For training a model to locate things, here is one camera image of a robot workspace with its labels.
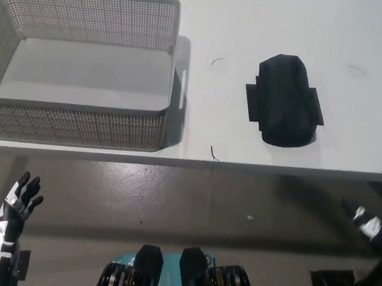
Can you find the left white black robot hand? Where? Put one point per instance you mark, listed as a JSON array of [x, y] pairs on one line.
[[4, 230]]

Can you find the grey perforated plastic basket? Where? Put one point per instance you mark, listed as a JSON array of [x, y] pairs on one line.
[[73, 117]]

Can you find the small white floor scrap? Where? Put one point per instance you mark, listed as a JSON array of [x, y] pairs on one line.
[[250, 216]]

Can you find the robot body black teal blocks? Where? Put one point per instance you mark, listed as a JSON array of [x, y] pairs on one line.
[[148, 272]]

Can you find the black tape cross patch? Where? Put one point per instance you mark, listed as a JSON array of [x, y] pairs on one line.
[[251, 103]]

